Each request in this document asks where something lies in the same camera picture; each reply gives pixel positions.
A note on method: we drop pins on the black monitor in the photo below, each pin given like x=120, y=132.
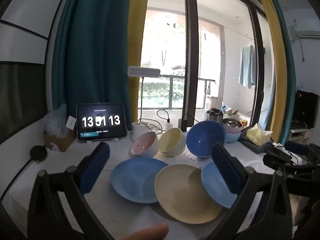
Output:
x=303, y=110

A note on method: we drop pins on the wide teal curtain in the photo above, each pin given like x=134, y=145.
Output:
x=87, y=42

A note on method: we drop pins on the clear plastic bag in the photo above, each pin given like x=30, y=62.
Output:
x=55, y=120

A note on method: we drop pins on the balcony railing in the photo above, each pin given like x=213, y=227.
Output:
x=172, y=92

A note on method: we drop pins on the small white box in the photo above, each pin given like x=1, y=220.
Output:
x=71, y=123

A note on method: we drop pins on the person's left hand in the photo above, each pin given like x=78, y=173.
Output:
x=147, y=233

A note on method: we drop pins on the dark sliding door frame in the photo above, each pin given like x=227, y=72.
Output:
x=257, y=67

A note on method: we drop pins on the dark window post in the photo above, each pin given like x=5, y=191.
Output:
x=191, y=42

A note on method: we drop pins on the tablet with clock display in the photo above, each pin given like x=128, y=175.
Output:
x=100, y=120

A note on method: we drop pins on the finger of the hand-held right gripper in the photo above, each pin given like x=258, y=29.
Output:
x=271, y=160

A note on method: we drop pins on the yellow tissue pack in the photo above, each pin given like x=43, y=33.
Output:
x=258, y=133

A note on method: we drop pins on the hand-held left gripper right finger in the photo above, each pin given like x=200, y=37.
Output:
x=225, y=165

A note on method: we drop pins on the black charger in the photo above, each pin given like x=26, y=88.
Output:
x=182, y=125

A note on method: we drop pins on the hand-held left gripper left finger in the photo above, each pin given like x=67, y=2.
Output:
x=96, y=165

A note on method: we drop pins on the white cabinet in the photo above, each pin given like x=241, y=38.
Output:
x=298, y=135

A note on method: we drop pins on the white textured tablecloth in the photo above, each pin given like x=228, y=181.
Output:
x=62, y=160

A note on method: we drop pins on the beige plate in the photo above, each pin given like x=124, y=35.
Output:
x=185, y=192

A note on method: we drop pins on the white power strip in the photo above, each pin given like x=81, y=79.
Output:
x=155, y=128

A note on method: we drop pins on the dark blue bowl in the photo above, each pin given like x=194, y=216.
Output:
x=205, y=137

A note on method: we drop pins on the dark grey tray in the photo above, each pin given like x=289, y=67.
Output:
x=252, y=147

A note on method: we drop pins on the white charger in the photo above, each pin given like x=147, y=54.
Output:
x=168, y=126

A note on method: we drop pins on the light blue hanging towel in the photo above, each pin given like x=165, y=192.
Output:
x=247, y=66

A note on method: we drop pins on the light blue plate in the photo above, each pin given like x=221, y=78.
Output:
x=212, y=180
x=137, y=180

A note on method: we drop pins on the light blue bowl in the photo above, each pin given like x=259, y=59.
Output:
x=232, y=137

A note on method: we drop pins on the stainless steel tumbler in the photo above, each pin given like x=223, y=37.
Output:
x=213, y=116

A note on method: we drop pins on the plain pink bowl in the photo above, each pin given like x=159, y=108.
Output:
x=233, y=130

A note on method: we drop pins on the cream bowl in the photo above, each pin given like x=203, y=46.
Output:
x=172, y=141

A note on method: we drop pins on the narrow yellow curtain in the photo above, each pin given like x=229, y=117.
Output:
x=271, y=55

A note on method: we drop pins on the black round puck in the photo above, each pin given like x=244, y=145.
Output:
x=38, y=154

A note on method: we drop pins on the narrow teal curtain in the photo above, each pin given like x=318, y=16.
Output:
x=287, y=80

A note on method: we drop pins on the white air conditioner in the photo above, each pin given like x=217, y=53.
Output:
x=307, y=30

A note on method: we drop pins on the pink dotted bowl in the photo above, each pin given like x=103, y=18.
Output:
x=142, y=143

